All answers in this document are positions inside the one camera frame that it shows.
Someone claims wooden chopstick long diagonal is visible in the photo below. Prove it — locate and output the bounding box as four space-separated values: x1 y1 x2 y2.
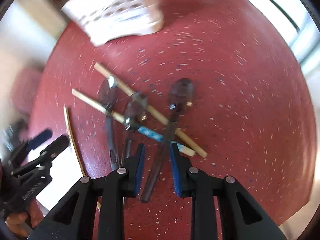
94 62 208 158

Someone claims wooden chopstick low diagonal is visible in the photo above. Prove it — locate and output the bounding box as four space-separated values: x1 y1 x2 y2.
72 88 196 157

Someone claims dark handled spoon front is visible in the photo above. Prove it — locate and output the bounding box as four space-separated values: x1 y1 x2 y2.
140 77 194 203

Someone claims pink plastic stool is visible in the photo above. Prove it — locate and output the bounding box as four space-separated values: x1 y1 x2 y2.
10 68 42 115

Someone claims white plastic utensil holder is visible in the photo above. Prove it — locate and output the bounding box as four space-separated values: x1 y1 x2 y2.
62 0 164 47

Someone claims dark handled spoon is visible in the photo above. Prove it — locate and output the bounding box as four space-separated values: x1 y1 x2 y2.
120 91 148 167
98 76 119 171
140 77 194 203

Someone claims person's left hand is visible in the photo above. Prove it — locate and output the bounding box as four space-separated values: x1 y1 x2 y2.
5 199 43 238

